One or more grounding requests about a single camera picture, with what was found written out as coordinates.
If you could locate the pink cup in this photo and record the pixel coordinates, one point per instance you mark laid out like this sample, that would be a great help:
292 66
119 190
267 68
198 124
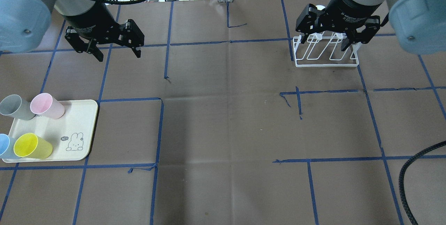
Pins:
46 105

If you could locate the beige serving tray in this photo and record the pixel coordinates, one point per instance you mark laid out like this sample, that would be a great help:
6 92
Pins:
70 135

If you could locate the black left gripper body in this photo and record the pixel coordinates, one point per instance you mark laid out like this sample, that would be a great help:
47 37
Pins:
91 18

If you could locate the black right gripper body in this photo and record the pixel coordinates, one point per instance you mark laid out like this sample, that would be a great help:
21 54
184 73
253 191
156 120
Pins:
351 10

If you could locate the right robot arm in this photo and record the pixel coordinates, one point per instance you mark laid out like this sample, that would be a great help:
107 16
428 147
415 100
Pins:
419 25

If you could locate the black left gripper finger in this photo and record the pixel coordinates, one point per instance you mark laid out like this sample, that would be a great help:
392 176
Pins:
91 48
132 37

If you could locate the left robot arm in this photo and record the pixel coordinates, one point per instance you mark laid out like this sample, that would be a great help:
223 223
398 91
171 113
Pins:
25 22

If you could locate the white wire cup rack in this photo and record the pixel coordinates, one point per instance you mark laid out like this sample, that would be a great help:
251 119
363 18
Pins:
324 50

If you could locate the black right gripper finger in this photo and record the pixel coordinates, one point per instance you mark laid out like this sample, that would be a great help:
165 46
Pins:
363 37
306 21

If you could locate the light blue cup front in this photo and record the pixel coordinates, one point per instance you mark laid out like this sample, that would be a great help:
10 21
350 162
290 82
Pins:
6 147

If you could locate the grey cup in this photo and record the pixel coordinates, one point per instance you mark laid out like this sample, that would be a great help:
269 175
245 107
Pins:
15 106

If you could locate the yellow cup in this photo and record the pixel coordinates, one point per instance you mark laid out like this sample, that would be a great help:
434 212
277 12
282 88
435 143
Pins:
30 145

